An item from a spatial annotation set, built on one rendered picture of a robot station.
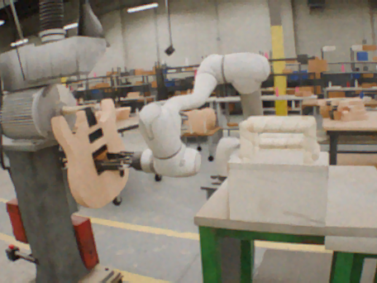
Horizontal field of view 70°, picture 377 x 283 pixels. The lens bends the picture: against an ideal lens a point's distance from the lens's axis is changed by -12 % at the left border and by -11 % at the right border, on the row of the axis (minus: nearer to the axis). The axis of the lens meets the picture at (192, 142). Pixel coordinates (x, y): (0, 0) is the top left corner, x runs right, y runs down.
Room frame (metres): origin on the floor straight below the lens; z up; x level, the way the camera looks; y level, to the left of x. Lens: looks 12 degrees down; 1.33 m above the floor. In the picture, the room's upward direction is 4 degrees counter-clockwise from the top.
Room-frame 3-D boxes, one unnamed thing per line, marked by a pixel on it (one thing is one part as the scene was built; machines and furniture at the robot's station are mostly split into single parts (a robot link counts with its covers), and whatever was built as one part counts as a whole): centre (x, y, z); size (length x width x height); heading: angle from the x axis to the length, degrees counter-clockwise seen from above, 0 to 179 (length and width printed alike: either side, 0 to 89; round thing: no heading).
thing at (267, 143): (0.91, -0.29, 1.12); 0.20 x 0.03 x 0.03; 66
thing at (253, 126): (0.76, -0.22, 1.20); 0.20 x 0.03 x 0.03; 66
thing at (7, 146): (1.41, 0.82, 1.11); 0.36 x 0.24 x 0.04; 67
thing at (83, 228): (1.56, 0.75, 0.49); 0.25 x 0.12 x 0.37; 67
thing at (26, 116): (1.39, 0.75, 1.25); 0.41 x 0.27 x 0.26; 67
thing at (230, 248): (1.79, -0.21, 0.35); 0.28 x 0.28 x 0.70; 59
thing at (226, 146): (1.78, -0.22, 0.87); 0.18 x 0.16 x 0.22; 67
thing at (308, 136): (0.73, -0.30, 1.15); 0.03 x 0.03 x 0.09
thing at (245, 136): (0.80, -0.14, 1.15); 0.03 x 0.03 x 0.09
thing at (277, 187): (0.81, -0.24, 1.02); 0.27 x 0.15 x 0.17; 67
